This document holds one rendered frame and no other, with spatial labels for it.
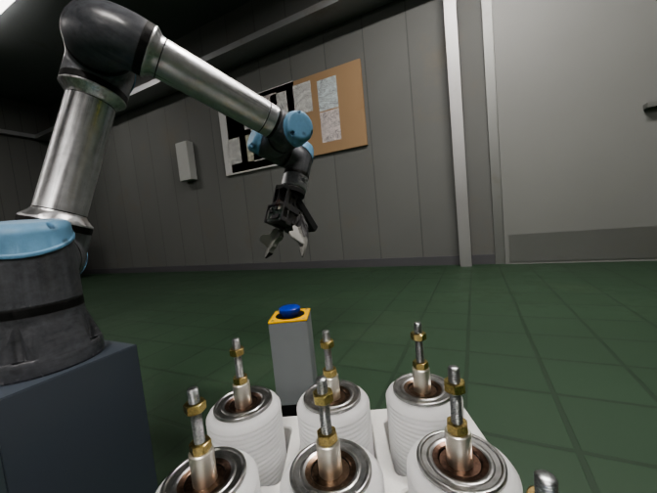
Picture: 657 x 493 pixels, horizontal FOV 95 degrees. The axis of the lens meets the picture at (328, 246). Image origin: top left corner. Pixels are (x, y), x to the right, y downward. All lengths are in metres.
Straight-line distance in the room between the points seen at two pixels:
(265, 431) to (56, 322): 0.36
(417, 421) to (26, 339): 0.54
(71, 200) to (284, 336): 0.49
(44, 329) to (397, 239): 2.66
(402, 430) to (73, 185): 0.71
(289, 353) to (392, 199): 2.50
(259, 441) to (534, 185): 2.66
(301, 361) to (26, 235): 0.46
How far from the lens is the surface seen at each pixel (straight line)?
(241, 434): 0.43
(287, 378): 0.59
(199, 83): 0.72
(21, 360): 0.64
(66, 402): 0.62
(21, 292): 0.62
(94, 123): 0.80
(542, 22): 3.13
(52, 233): 0.62
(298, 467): 0.35
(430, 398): 0.43
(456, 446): 0.33
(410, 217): 2.91
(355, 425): 0.42
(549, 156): 2.88
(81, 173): 0.77
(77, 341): 0.63
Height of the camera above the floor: 0.48
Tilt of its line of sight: 4 degrees down
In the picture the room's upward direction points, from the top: 6 degrees counter-clockwise
